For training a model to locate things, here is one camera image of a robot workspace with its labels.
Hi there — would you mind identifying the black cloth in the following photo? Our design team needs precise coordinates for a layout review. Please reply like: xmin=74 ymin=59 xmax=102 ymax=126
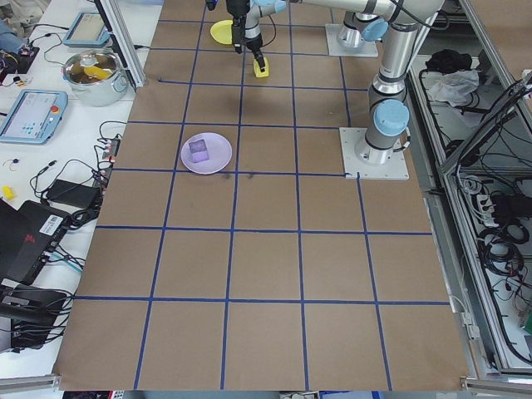
xmin=425 ymin=48 xmax=474 ymax=72

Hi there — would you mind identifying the black power brick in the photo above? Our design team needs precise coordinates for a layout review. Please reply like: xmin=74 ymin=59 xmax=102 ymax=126
xmin=44 ymin=178 xmax=102 ymax=209

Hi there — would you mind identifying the purple plate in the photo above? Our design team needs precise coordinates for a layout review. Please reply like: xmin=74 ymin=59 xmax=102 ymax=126
xmin=180 ymin=131 xmax=233 ymax=175

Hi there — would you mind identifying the white square base plate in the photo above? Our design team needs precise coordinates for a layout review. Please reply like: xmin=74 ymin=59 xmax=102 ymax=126
xmin=324 ymin=23 xmax=380 ymax=58
xmin=339 ymin=126 xmax=411 ymax=180

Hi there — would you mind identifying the black cable coil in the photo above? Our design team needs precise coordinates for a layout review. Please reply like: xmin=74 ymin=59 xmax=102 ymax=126
xmin=477 ymin=224 xmax=530 ymax=275

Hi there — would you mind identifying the grey metal bracket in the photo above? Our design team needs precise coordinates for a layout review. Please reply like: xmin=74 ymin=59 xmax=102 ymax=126
xmin=459 ymin=311 xmax=480 ymax=342

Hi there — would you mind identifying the aluminium corner profile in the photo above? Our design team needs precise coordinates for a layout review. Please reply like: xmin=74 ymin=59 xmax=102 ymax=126
xmin=459 ymin=376 xmax=532 ymax=399
xmin=0 ymin=372 xmax=63 ymax=392

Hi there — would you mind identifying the blue denim fabric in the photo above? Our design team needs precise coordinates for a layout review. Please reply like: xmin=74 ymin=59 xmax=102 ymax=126
xmin=0 ymin=18 xmax=22 ymax=55

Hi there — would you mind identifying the black device with ports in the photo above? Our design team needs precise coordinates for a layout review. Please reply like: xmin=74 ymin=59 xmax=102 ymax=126
xmin=0 ymin=286 xmax=75 ymax=354

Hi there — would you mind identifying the aluminium profile post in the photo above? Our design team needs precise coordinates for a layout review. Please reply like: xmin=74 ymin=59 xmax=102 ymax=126
xmin=93 ymin=0 xmax=148 ymax=87

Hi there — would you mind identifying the black plug adapter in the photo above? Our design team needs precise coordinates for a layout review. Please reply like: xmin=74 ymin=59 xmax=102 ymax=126
xmin=492 ymin=193 xmax=521 ymax=218

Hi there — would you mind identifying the steel cooking pot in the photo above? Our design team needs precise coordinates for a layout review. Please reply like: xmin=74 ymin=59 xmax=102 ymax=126
xmin=62 ymin=62 xmax=129 ymax=108

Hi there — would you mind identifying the purple foam block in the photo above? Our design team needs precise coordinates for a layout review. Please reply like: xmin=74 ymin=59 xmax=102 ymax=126
xmin=187 ymin=140 xmax=209 ymax=164

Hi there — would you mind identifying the white power strip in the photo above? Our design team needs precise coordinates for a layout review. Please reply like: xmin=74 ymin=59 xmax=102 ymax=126
xmin=473 ymin=191 xmax=499 ymax=226

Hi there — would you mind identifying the yellow plate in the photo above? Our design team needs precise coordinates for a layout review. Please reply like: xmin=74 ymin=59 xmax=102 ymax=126
xmin=209 ymin=19 xmax=235 ymax=46

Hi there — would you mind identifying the white cloth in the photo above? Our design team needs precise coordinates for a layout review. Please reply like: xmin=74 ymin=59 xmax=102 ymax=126
xmin=430 ymin=68 xmax=484 ymax=110

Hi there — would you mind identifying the light blue teach pendant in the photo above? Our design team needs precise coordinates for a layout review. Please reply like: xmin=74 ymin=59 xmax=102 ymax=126
xmin=0 ymin=89 xmax=69 ymax=146
xmin=62 ymin=11 xmax=112 ymax=47

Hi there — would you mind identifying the hub with red plugs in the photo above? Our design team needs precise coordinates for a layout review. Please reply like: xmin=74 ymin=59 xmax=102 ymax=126
xmin=94 ymin=135 xmax=122 ymax=180

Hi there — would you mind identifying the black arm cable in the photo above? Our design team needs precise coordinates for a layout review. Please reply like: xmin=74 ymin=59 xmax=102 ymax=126
xmin=260 ymin=11 xmax=278 ymax=51

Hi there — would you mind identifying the black box with white label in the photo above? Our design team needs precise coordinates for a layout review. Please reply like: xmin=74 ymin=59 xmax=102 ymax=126
xmin=0 ymin=199 xmax=71 ymax=288

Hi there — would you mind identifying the V-shaped aluminium frame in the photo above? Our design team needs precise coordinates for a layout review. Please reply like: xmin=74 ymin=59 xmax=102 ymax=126
xmin=409 ymin=0 xmax=532 ymax=390

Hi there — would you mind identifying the glass pot lid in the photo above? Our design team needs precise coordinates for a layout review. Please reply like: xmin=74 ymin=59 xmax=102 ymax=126
xmin=64 ymin=48 xmax=121 ymax=84

